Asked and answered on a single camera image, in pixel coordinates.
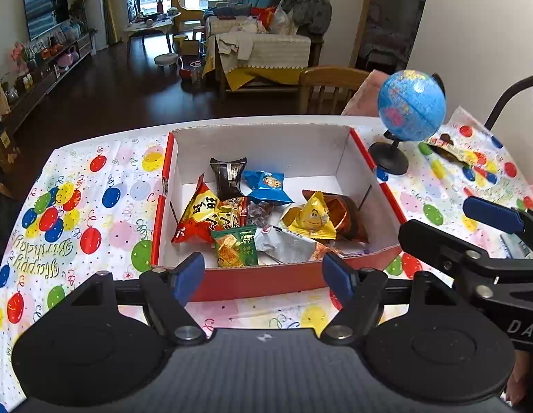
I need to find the copper brown snack packet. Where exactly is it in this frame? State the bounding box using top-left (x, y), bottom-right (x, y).
top-left (320, 191), bottom-right (369, 243)

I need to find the round brown pastry packet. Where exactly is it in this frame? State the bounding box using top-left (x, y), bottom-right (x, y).
top-left (211, 226), bottom-right (258, 268)

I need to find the red yellow chip bag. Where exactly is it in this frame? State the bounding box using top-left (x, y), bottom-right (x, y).
top-left (171, 174), bottom-right (248, 244)

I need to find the yellow triangle snack packet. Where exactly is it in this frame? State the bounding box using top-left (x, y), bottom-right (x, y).
top-left (281, 191), bottom-right (336, 241)

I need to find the black sesame snack packet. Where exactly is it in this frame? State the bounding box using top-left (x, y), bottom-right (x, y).
top-left (210, 158), bottom-right (247, 200)

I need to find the blue snack packet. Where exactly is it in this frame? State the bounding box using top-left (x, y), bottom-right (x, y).
top-left (242, 171), bottom-right (293, 206)

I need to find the silver orange snack packet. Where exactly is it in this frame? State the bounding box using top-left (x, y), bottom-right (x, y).
top-left (254, 226), bottom-right (369, 266)

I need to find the dark red candy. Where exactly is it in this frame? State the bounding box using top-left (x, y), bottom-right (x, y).
top-left (245, 200), bottom-right (273, 229)

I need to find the person's right hand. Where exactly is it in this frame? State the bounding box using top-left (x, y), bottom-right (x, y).
top-left (505, 351), bottom-right (533, 412)

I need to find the tissue pack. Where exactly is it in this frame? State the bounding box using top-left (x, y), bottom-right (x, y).
top-left (500, 233), bottom-right (533, 259)

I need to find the opened wrapper near globe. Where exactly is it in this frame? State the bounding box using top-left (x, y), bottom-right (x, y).
top-left (426, 133), bottom-right (478, 167)

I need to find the red cardboard box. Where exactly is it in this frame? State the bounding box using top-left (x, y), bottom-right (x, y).
top-left (150, 123), bottom-right (409, 303)

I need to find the grey desk lamp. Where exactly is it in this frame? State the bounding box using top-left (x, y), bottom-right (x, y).
top-left (484, 74), bottom-right (533, 130)

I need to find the blue desk globe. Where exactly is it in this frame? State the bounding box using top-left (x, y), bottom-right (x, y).
top-left (368, 69), bottom-right (447, 175)

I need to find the pink cloth on chair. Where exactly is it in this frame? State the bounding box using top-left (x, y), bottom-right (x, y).
top-left (342, 70), bottom-right (390, 117)

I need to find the wooden chair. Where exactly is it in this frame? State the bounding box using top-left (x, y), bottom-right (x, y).
top-left (298, 65), bottom-right (369, 115)

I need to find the small round stool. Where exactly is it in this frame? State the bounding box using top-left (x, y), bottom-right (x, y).
top-left (154, 53), bottom-right (179, 72)

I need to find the low tv cabinet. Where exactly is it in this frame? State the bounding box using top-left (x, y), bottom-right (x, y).
top-left (0, 33), bottom-right (94, 133)

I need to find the sofa with cream cover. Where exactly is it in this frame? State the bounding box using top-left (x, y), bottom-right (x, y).
top-left (203, 0), bottom-right (332, 97)

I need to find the wall television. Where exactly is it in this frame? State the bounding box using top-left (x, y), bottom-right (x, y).
top-left (23, 0), bottom-right (70, 41)

